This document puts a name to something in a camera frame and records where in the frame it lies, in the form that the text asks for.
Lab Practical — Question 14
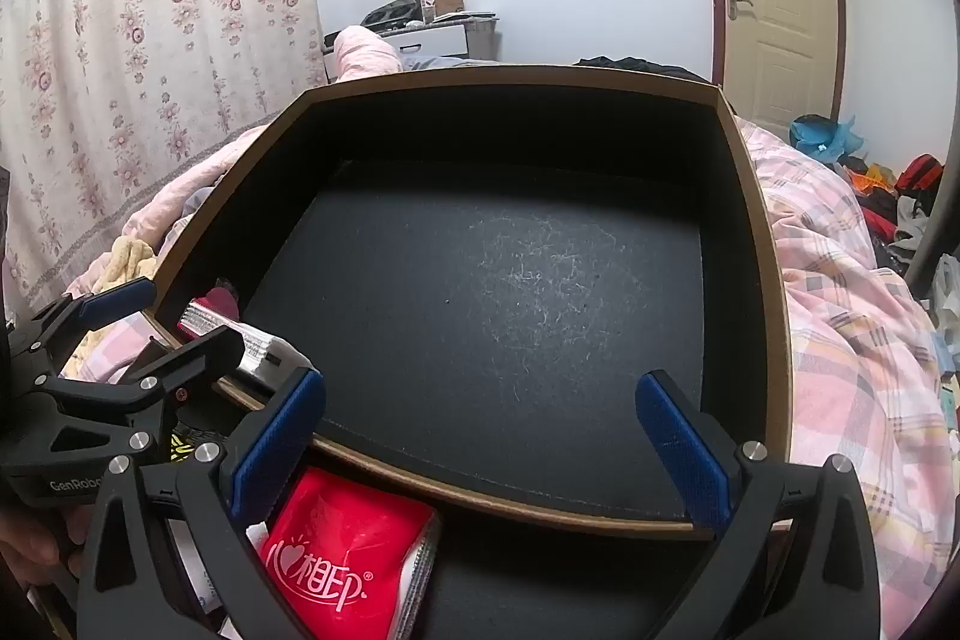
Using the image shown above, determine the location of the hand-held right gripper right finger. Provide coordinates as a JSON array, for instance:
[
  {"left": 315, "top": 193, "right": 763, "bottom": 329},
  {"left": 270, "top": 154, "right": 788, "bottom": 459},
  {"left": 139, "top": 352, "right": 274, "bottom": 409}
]
[{"left": 635, "top": 370, "right": 880, "bottom": 640}]

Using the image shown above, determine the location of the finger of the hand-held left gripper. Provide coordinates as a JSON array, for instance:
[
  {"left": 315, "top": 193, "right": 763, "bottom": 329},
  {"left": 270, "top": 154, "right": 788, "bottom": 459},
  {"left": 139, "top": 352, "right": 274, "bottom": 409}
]
[
  {"left": 11, "top": 276, "right": 158, "bottom": 386},
  {"left": 22, "top": 325, "right": 248, "bottom": 461}
]

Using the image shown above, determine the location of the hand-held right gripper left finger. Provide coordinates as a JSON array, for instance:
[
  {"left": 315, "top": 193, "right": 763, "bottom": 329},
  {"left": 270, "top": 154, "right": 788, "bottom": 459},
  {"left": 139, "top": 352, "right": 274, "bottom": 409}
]
[{"left": 75, "top": 368, "right": 327, "bottom": 640}]

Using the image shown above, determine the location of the red tissue packet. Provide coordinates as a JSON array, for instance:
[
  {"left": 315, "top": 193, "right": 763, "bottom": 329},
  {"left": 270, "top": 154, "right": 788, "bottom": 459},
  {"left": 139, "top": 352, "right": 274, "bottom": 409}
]
[{"left": 259, "top": 466, "right": 442, "bottom": 640}]

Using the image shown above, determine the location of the large black-lined brown box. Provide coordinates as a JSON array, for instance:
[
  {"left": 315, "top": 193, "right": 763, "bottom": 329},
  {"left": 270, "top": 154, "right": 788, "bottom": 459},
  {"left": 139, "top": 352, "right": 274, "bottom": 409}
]
[{"left": 154, "top": 62, "right": 794, "bottom": 540}]

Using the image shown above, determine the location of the person's left hand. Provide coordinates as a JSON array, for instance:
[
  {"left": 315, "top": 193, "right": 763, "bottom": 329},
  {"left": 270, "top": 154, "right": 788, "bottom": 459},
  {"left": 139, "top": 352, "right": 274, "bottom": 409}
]
[{"left": 0, "top": 506, "right": 91, "bottom": 590}]

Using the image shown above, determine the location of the yellow towel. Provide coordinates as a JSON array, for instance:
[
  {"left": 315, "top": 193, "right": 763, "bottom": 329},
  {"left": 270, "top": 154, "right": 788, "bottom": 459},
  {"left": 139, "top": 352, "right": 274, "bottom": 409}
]
[{"left": 101, "top": 235, "right": 162, "bottom": 296}]

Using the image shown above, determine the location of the magenta cloth item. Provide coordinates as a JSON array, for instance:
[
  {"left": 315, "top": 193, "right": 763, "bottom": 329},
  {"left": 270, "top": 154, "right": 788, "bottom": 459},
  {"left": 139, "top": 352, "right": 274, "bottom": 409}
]
[{"left": 210, "top": 278, "right": 241, "bottom": 320}]

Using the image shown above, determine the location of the yellow black patterned item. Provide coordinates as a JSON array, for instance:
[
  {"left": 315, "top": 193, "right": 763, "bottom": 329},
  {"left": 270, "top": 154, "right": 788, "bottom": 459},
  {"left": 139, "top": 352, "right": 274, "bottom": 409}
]
[{"left": 161, "top": 430, "right": 218, "bottom": 468}]

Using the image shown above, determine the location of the white plastic packet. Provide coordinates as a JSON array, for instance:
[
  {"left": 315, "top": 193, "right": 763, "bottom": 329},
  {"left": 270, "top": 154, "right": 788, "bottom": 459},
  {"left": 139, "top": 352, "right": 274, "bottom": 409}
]
[{"left": 166, "top": 520, "right": 272, "bottom": 620}]

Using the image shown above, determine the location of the pink plaid quilt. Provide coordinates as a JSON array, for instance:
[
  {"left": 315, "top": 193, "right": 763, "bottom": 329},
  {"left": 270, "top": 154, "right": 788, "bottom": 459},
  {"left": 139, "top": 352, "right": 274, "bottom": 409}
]
[{"left": 64, "top": 111, "right": 960, "bottom": 640}]

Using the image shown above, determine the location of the floral curtain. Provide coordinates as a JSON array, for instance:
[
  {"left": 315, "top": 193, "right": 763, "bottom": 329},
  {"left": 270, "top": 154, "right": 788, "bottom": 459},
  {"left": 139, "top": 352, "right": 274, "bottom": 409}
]
[{"left": 0, "top": 0, "right": 331, "bottom": 311}]

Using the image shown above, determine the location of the pile of colourful clothes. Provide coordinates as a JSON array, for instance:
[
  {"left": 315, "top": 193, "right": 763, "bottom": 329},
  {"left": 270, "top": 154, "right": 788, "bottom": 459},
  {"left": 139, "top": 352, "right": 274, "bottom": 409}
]
[{"left": 836, "top": 152, "right": 946, "bottom": 266}]

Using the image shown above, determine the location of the dark metal pole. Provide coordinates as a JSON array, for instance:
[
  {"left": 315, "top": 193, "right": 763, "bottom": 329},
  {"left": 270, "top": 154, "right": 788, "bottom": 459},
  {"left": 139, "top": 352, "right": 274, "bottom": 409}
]
[{"left": 904, "top": 145, "right": 960, "bottom": 296}]

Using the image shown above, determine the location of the blue plastic bag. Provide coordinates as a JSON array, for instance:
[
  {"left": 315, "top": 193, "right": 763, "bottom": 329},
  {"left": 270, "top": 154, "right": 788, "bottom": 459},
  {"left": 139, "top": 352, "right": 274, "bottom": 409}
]
[{"left": 789, "top": 113, "right": 863, "bottom": 161}]

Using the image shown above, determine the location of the pink rolled quilt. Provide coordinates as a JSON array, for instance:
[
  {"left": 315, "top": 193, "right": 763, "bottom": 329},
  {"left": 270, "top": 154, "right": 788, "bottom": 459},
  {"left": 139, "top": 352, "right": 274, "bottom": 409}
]
[{"left": 334, "top": 25, "right": 406, "bottom": 82}]

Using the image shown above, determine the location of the grey bed sheet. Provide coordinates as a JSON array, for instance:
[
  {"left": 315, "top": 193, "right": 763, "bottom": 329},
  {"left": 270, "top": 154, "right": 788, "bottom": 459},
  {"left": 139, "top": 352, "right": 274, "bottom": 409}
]
[{"left": 401, "top": 53, "right": 496, "bottom": 71}]

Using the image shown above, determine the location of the black clothing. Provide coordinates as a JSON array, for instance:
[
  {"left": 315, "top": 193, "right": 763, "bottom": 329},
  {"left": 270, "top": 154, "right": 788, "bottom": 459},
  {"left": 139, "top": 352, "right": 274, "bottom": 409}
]
[{"left": 574, "top": 55, "right": 710, "bottom": 82}]

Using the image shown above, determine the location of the white nightstand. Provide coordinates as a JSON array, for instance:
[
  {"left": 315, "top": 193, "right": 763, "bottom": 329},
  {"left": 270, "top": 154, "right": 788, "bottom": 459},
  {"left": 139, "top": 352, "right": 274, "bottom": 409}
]
[{"left": 322, "top": 14, "right": 500, "bottom": 64}]

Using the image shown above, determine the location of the black tray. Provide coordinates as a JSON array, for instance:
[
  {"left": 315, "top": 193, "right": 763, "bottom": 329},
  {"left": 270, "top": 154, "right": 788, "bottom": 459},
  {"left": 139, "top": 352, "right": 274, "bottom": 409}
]
[{"left": 362, "top": 0, "right": 421, "bottom": 28}]

